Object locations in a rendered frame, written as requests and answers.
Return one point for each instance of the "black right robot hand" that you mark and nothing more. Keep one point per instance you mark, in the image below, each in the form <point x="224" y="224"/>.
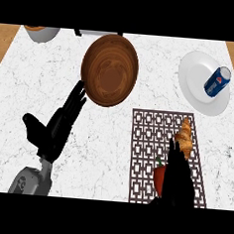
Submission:
<point x="178" y="180"/>

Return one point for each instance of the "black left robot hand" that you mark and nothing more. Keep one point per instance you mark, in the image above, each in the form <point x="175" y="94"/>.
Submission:
<point x="56" y="127"/>

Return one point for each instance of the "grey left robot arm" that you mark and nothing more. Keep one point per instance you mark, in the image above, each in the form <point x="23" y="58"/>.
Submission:
<point x="31" y="180"/>

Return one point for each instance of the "red bell pepper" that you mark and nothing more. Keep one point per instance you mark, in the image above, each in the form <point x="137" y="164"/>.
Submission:
<point x="159" y="178"/>

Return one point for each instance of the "brown patterned placemat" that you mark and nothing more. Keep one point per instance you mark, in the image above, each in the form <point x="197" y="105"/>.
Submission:
<point x="150" y="144"/>

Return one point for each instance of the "brown wooden bowl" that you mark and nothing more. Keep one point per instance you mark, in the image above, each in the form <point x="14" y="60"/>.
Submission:
<point x="109" y="70"/>

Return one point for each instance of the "golden croissant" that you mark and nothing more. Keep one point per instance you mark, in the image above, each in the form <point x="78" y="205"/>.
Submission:
<point x="184" y="137"/>

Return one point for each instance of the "white pot with brown contents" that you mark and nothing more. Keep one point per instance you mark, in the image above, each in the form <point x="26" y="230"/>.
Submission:
<point x="41" y="33"/>

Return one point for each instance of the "white round plate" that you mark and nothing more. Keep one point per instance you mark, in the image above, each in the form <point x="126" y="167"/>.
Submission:
<point x="199" y="84"/>

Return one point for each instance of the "grey appliance with black feet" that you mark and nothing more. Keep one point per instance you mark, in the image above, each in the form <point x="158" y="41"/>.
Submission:
<point x="99" y="33"/>

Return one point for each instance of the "blue soda can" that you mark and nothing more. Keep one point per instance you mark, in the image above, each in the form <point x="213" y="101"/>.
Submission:
<point x="218" y="81"/>

